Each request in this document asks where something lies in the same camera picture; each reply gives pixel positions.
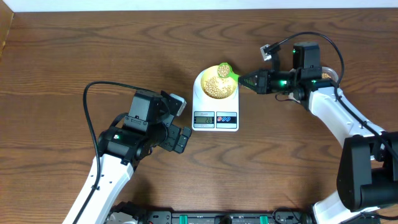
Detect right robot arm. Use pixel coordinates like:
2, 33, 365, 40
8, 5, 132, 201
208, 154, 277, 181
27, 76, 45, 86
238, 42, 397, 223

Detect white digital kitchen scale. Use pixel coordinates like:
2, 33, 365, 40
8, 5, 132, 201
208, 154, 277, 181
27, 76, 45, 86
192, 70, 239, 132

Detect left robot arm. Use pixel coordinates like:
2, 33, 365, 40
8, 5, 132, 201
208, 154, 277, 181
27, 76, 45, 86
63, 124, 192, 223

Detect soybeans in yellow bowl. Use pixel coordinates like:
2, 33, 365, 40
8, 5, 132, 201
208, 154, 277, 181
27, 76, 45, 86
203, 77, 236, 99

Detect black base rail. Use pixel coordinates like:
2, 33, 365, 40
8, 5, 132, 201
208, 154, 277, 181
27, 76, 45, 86
105, 201, 312, 224

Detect yellow plastic bowl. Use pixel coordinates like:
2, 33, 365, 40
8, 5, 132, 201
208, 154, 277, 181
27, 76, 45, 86
201, 65, 238, 99

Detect green plastic measuring scoop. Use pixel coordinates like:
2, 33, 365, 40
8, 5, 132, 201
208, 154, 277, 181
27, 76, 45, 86
217, 62, 239, 82

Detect pile of dried soybeans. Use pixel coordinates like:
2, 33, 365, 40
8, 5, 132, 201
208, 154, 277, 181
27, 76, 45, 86
322, 73, 331, 79

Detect clear plastic bean container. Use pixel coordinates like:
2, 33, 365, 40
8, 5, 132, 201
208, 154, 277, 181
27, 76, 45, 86
322, 67, 339, 82

